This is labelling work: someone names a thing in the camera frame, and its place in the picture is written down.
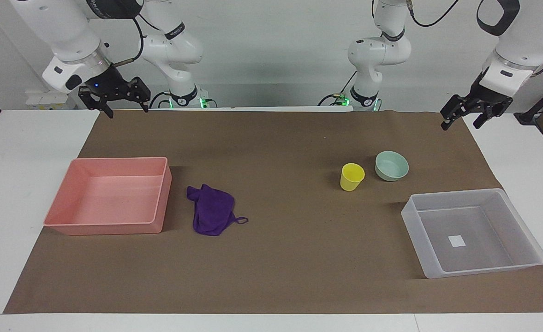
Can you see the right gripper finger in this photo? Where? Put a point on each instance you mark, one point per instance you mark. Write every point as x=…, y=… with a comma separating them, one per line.
x=141, y=91
x=99, y=102

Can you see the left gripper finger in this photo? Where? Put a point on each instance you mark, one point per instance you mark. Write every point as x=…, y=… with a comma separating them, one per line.
x=456, y=110
x=485, y=115

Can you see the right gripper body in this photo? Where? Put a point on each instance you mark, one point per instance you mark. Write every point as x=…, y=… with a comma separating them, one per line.
x=110, y=83

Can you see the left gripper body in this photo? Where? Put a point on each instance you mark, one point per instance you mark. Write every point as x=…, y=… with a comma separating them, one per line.
x=489, y=96

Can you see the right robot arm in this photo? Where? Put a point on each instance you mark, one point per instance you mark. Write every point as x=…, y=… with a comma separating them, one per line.
x=63, y=27

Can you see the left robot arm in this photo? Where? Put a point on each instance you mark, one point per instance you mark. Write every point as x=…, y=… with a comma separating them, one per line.
x=382, y=50

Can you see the light green bowl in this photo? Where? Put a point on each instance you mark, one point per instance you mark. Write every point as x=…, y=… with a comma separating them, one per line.
x=391, y=167

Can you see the pink plastic bin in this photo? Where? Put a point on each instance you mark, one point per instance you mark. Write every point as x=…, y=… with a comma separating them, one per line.
x=114, y=198

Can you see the clear plastic bin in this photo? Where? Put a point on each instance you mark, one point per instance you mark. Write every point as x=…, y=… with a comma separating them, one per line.
x=472, y=233

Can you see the yellow plastic cup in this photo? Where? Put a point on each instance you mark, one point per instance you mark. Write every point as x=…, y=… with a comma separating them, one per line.
x=351, y=177

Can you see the purple cloth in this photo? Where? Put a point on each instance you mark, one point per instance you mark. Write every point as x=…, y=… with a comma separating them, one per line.
x=212, y=210

